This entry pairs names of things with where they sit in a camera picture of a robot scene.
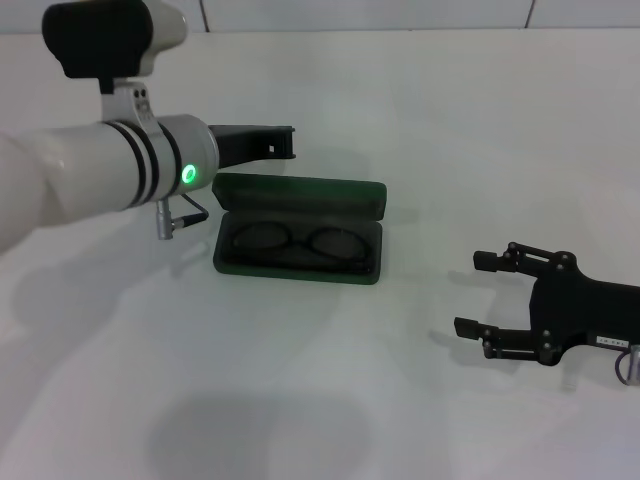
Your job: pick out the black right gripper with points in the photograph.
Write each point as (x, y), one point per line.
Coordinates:
(575, 310)

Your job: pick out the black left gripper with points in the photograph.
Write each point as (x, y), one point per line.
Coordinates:
(240, 145)

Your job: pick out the green glasses case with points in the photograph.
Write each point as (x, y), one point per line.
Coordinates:
(300, 200)

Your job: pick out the black glasses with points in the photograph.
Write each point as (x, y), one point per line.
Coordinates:
(300, 245)

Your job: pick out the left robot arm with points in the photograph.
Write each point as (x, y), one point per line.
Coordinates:
(75, 165)

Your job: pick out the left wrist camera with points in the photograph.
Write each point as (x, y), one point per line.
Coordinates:
(100, 35)

